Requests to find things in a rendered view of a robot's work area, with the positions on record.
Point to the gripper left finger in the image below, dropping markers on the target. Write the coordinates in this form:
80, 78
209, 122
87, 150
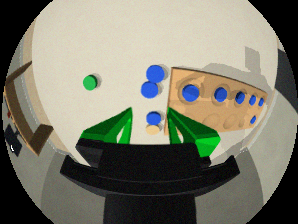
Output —
108, 130

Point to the tan tray with round pockets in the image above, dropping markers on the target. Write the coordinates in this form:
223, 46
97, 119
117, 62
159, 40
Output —
221, 116

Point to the blue disc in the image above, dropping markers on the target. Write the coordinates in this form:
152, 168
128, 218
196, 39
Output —
252, 100
253, 120
261, 102
190, 93
220, 94
155, 74
153, 118
149, 89
240, 96

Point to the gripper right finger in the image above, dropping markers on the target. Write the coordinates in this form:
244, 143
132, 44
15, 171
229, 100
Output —
192, 131

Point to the tan disc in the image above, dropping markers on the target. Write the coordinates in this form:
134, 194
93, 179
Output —
152, 129

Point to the green disc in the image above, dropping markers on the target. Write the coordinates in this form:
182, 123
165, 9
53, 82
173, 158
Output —
90, 82

